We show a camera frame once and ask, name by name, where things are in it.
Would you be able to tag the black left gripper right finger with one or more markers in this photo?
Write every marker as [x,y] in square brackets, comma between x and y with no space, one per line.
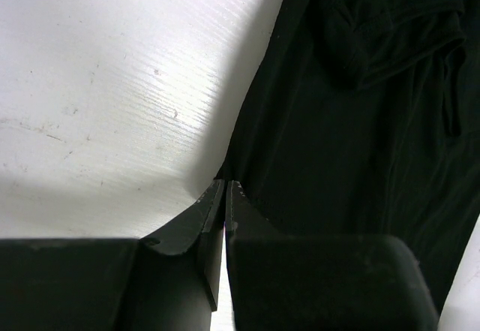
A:
[328,282]

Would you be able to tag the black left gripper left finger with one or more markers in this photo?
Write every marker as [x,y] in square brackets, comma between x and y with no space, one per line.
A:
[167,280]

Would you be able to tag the black tank top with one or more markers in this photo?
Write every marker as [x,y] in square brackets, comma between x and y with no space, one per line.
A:
[363,117]

